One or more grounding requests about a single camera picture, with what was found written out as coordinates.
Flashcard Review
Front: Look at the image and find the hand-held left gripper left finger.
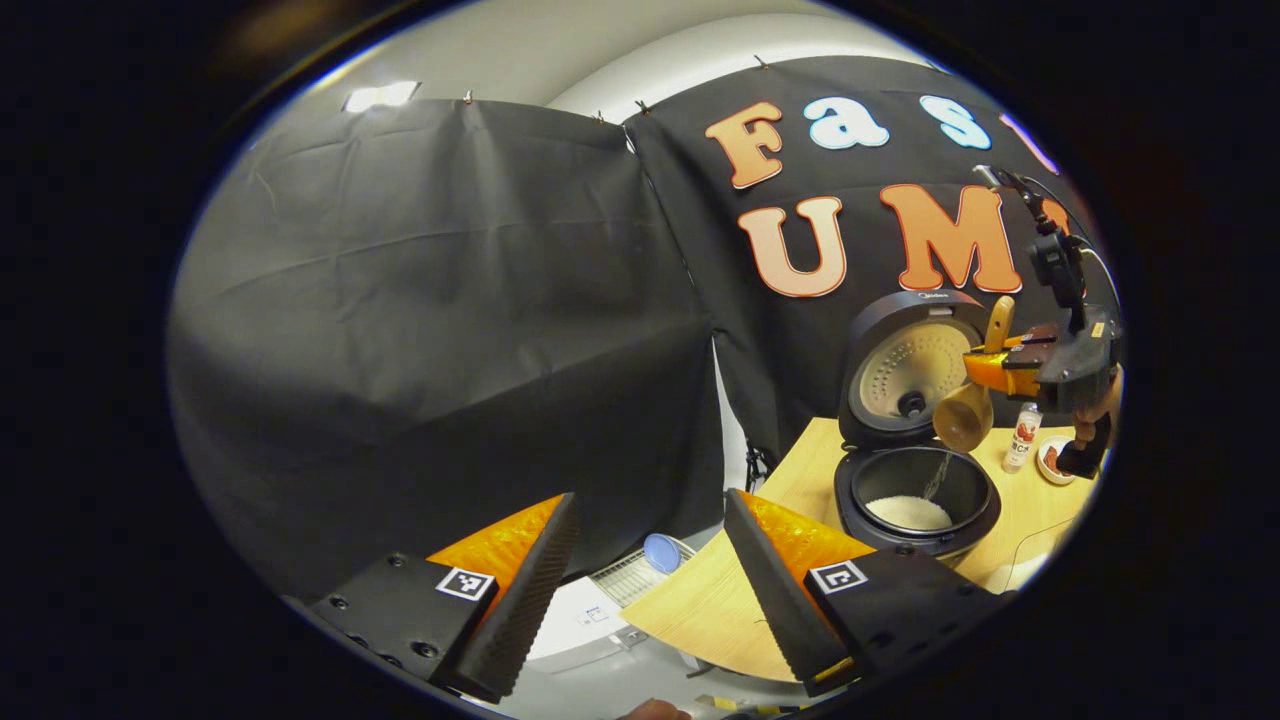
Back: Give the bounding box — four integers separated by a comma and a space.
305, 492, 581, 704

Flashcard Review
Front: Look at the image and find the dark grey rice cooker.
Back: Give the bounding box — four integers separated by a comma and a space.
835, 290, 1001, 559

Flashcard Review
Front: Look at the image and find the white round plate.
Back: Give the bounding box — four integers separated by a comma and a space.
1035, 435, 1081, 486

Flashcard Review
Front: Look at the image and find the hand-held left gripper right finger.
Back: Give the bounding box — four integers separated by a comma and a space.
722, 488, 1016, 698

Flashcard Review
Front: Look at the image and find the white rice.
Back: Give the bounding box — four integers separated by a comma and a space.
865, 450, 953, 532

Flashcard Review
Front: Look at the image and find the wooden spoon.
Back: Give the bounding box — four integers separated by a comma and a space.
932, 296, 1016, 453

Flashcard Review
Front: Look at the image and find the white box with grille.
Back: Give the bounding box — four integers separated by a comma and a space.
527, 535, 698, 673

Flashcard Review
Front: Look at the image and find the clear red label bottle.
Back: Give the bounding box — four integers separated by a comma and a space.
1002, 403, 1043, 474

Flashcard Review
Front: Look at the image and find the black backdrop cloth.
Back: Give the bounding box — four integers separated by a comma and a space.
168, 55, 1121, 601

